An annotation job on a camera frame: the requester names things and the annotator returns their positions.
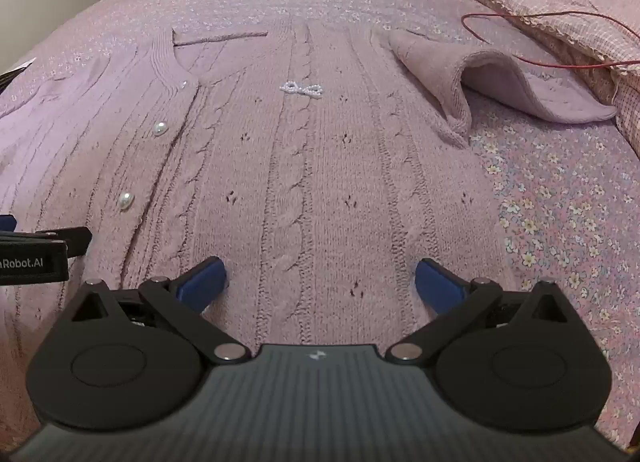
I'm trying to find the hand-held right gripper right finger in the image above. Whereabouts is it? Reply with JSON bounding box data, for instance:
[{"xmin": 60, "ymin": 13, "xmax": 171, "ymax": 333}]
[{"xmin": 384, "ymin": 257, "xmax": 574, "ymax": 366}]

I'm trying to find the pink knit cardigan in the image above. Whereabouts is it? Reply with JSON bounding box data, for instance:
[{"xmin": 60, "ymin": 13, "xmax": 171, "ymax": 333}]
[{"xmin": 0, "ymin": 16, "xmax": 618, "ymax": 343}]

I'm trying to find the red cable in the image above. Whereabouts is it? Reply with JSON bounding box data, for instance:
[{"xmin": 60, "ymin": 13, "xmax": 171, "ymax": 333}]
[{"xmin": 461, "ymin": 12, "xmax": 640, "ymax": 71}]

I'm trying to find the pink floral bedspread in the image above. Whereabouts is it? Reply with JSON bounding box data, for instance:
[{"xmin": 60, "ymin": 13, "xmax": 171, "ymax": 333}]
[{"xmin": 0, "ymin": 0, "xmax": 640, "ymax": 448}]

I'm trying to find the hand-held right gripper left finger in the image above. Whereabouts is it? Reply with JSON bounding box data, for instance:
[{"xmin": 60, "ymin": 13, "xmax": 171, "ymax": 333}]
[{"xmin": 70, "ymin": 256, "xmax": 249, "ymax": 366}]

